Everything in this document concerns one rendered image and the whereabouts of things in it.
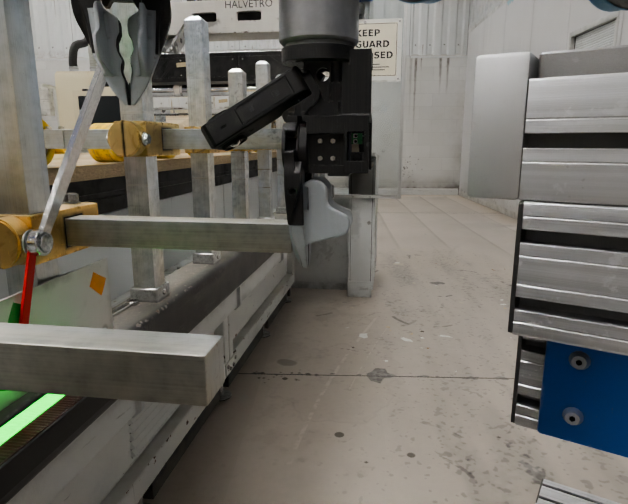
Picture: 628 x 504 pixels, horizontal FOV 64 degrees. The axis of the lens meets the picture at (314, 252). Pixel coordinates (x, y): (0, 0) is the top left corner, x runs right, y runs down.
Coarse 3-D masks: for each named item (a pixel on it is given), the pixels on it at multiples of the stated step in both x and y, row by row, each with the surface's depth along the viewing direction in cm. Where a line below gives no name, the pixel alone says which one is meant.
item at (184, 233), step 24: (96, 216) 55; (120, 216) 55; (144, 216) 55; (72, 240) 54; (96, 240) 54; (120, 240) 53; (144, 240) 53; (168, 240) 52; (192, 240) 52; (216, 240) 52; (240, 240) 51; (264, 240) 51; (288, 240) 50
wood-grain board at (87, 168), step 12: (60, 156) 150; (84, 156) 150; (180, 156) 150; (216, 156) 159; (228, 156) 170; (252, 156) 200; (276, 156) 241; (48, 168) 81; (84, 168) 91; (96, 168) 94; (108, 168) 98; (120, 168) 103; (168, 168) 125; (180, 168) 132; (72, 180) 87; (84, 180) 91
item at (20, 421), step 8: (40, 400) 47; (48, 400) 47; (56, 400) 47; (32, 408) 46; (40, 408) 46; (16, 416) 45; (24, 416) 45; (32, 416) 45; (8, 424) 43; (16, 424) 43; (24, 424) 43; (0, 432) 42; (8, 432) 42; (16, 432) 42; (0, 440) 41
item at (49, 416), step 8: (64, 400) 47; (72, 400) 47; (56, 408) 46; (64, 408) 46; (40, 416) 45; (48, 416) 45; (56, 416) 45; (32, 424) 43; (40, 424) 43; (48, 424) 43; (24, 432) 42; (32, 432) 42; (40, 432) 42; (8, 440) 41; (16, 440) 41; (24, 440) 41; (0, 448) 40; (8, 448) 40; (16, 448) 40; (0, 456) 39; (8, 456) 39; (0, 464) 38
